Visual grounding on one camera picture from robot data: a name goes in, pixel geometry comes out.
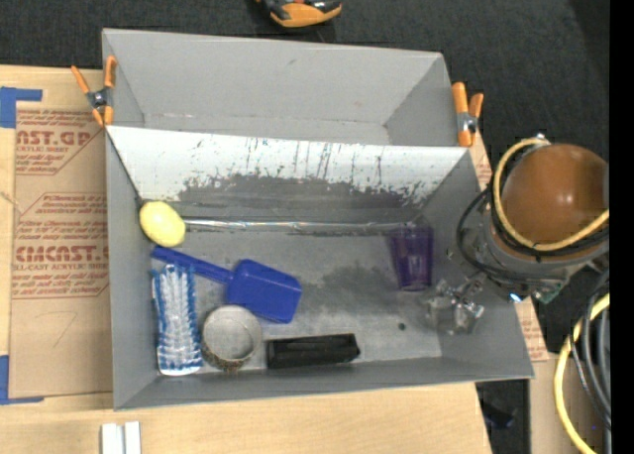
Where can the purple clear plastic cup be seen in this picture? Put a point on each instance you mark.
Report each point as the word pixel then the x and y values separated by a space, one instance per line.
pixel 412 259

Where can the blue and white brush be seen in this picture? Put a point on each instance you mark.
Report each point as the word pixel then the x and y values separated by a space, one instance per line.
pixel 176 323

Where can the black flat block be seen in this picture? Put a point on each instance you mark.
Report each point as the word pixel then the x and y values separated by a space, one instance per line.
pixel 312 350

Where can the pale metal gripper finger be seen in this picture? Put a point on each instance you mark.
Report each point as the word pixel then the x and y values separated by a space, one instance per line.
pixel 446 291
pixel 469 312

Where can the yellow lemon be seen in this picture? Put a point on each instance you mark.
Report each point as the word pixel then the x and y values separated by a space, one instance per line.
pixel 161 224

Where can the blue plastic scoop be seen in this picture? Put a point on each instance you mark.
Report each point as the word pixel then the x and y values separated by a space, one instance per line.
pixel 265 289

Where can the patterned tape roll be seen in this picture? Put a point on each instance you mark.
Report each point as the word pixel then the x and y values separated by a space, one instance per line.
pixel 218 355

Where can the brown cardboard board red print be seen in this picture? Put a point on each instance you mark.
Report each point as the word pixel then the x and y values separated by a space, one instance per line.
pixel 59 224

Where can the grey metal bin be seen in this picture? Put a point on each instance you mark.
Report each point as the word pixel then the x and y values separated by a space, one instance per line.
pixel 277 90

